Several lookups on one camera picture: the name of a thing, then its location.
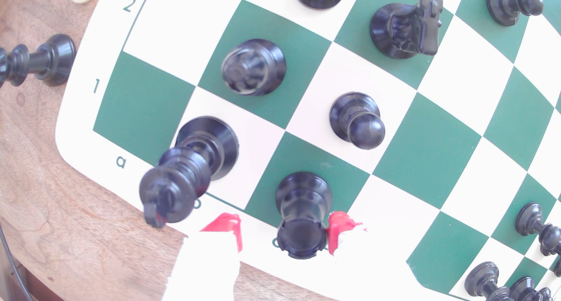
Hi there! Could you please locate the black chess queen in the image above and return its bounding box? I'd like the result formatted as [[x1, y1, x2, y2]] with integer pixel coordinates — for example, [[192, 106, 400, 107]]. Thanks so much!
[[0, 33, 76, 88]]

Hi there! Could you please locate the green white chess mat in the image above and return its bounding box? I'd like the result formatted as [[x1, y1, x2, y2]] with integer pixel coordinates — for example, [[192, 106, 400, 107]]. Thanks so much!
[[55, 0, 561, 301]]

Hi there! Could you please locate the black chess rook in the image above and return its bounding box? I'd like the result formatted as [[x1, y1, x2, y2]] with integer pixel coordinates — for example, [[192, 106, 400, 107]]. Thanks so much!
[[275, 171, 333, 260]]

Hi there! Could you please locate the black chess knight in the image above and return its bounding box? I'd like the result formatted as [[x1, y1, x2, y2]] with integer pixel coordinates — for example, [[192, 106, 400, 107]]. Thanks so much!
[[510, 276, 554, 301], [369, 0, 444, 59]]

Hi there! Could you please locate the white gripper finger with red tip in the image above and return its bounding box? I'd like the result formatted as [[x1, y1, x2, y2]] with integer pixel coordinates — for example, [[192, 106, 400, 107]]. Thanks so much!
[[327, 211, 432, 301], [161, 213, 243, 301]]

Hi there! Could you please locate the black chess bishop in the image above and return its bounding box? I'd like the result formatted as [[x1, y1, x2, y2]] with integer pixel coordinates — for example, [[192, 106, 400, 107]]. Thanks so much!
[[220, 39, 287, 96], [465, 262, 509, 301]]

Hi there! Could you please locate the black cable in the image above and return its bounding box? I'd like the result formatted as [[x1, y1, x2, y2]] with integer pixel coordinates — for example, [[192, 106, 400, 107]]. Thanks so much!
[[0, 224, 35, 301]]

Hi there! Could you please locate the black chess king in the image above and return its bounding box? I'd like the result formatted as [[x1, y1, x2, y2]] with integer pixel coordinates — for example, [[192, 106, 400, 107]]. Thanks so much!
[[139, 116, 240, 228]]

